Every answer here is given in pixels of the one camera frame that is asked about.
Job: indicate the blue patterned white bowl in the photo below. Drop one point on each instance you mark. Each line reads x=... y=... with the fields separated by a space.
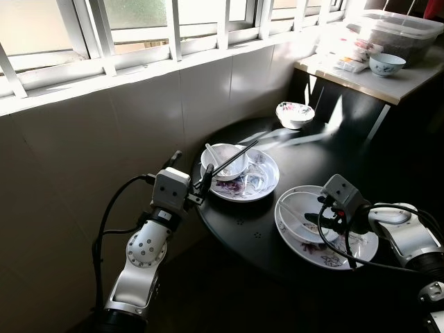
x=387 y=66

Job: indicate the white ceramic spoon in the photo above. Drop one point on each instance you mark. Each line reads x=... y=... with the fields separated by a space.
x=300 y=220
x=210 y=149

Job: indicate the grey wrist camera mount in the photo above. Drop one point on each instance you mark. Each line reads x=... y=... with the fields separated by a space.
x=343 y=194
x=170 y=187

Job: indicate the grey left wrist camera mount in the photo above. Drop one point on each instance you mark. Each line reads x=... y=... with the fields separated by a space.
x=170 y=187

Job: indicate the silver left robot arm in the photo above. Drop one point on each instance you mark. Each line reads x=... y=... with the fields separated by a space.
x=146 y=250

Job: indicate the clear lidded plastic container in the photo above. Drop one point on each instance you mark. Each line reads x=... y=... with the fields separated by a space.
x=402 y=38

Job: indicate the white floral plate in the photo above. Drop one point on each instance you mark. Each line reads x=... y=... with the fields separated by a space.
x=305 y=250
x=236 y=193

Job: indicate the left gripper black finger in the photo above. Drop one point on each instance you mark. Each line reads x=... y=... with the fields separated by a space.
x=206 y=180
x=173 y=161

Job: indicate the black round table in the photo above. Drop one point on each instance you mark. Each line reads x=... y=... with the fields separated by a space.
x=312 y=159

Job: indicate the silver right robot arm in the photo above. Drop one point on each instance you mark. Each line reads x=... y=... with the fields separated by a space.
x=409 y=239

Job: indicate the small floral bowl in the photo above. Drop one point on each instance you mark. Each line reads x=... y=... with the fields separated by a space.
x=295 y=116

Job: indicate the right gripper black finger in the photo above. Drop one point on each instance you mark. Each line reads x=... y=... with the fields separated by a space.
x=318 y=227
x=322 y=203

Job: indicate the white window frame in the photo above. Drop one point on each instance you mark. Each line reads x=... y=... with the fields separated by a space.
x=172 y=31

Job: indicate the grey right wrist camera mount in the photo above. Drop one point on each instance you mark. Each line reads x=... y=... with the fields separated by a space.
x=343 y=194

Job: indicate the black side table beige top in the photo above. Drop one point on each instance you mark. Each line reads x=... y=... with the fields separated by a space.
x=402 y=80

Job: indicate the white printed snack packet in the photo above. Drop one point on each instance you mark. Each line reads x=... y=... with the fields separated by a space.
x=350 y=65
x=366 y=48

